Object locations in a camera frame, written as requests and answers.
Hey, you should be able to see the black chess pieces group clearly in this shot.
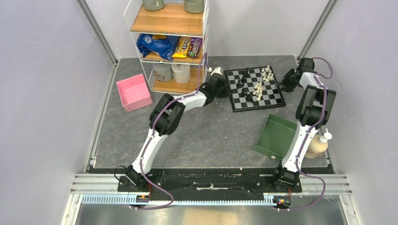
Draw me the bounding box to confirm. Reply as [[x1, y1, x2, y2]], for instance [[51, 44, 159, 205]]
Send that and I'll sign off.
[[237, 68, 253, 103]]

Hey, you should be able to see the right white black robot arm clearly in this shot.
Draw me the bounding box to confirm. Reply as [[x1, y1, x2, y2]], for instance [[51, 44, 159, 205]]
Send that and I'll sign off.
[[271, 58, 337, 192]]

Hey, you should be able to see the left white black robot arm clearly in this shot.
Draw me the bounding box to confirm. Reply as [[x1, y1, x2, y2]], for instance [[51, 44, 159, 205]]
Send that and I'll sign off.
[[118, 72, 230, 192]]

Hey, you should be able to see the green plastic tray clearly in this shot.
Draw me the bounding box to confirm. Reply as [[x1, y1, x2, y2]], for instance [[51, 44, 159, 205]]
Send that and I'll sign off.
[[254, 114, 297, 161]]

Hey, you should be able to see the cream pump lotion bottle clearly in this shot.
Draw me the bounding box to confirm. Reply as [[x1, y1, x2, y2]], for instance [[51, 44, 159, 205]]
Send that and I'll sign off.
[[305, 129, 332, 158]]

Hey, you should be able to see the right green bottle on shelf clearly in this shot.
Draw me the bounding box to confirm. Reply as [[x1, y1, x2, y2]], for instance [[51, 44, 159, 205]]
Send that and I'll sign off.
[[184, 0, 205, 14]]

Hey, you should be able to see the green bottle on shelf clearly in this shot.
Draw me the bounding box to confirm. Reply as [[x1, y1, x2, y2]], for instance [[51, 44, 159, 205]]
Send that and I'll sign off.
[[184, 0, 205, 14], [142, 0, 164, 11]]

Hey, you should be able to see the left green bottle on shelf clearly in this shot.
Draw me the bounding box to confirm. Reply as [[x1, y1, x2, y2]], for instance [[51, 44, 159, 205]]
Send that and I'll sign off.
[[142, 0, 164, 11]]

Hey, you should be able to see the pink plastic bin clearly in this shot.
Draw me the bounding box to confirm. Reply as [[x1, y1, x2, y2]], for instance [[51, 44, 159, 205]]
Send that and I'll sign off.
[[116, 74, 153, 113]]

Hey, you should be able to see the white chess pieces corner group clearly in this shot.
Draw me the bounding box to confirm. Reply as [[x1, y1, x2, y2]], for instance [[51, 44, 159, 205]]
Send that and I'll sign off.
[[261, 66, 274, 82]]

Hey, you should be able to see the black white chess board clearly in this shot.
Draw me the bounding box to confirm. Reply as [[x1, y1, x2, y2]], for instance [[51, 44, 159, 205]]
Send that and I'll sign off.
[[224, 65, 286, 113]]

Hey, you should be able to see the white chess pieces centre group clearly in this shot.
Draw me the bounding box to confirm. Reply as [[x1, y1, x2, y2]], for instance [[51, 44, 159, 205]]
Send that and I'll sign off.
[[253, 82, 263, 101]]

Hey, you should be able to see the blue snack bag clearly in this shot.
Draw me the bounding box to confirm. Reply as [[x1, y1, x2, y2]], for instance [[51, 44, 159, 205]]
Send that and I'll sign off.
[[137, 33, 179, 61]]

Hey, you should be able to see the white cable duct strip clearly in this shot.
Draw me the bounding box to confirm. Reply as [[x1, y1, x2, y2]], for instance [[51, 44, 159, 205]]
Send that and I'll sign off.
[[81, 193, 291, 206]]

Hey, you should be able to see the white toilet paper roll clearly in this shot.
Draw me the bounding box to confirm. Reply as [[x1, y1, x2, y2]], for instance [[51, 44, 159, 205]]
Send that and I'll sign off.
[[171, 64, 191, 84]]

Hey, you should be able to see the brown M&M candy bag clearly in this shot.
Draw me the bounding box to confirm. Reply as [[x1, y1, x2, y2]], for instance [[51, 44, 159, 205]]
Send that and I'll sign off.
[[187, 37, 203, 59]]

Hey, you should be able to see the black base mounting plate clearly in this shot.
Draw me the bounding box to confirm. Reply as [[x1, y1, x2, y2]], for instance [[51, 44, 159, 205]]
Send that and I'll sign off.
[[117, 168, 302, 194]]

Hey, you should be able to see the yellow M&M candy bag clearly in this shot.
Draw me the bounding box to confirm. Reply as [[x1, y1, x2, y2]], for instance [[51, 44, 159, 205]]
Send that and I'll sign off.
[[172, 37, 191, 59]]

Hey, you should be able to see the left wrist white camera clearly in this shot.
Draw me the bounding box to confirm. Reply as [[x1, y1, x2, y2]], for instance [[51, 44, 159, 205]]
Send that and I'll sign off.
[[207, 67, 223, 76]]

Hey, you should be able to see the white wire wooden shelf rack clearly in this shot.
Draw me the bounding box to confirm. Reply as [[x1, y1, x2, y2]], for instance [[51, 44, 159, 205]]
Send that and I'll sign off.
[[123, 0, 209, 94]]

